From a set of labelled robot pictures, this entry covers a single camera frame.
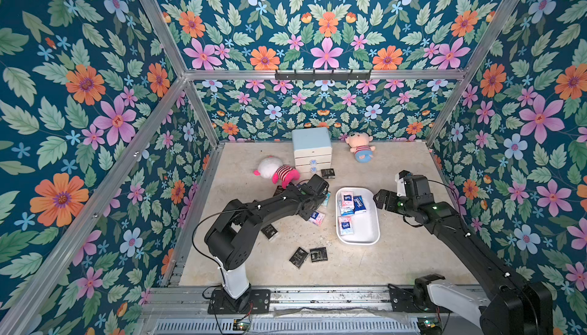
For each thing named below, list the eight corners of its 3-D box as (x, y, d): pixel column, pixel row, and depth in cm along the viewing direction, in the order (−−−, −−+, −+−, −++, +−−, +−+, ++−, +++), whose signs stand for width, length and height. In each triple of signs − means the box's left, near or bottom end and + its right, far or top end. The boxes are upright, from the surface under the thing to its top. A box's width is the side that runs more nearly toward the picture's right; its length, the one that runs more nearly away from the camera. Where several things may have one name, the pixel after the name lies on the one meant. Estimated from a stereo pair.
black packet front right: (311, 262, 84) (311, 260, 82) (310, 251, 86) (310, 248, 84) (327, 260, 84) (327, 258, 82) (325, 249, 87) (325, 246, 85)
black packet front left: (289, 261, 84) (289, 259, 82) (298, 248, 87) (298, 245, 85) (299, 268, 82) (299, 266, 80) (308, 254, 86) (308, 252, 84)
